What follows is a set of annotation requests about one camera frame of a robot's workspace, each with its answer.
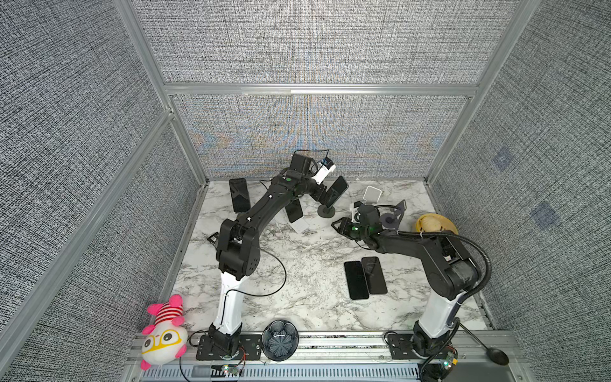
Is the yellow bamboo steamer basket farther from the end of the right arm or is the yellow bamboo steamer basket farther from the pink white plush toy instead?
the pink white plush toy

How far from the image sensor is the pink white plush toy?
69cm

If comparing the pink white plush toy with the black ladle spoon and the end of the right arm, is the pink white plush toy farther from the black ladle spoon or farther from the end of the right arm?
the black ladle spoon
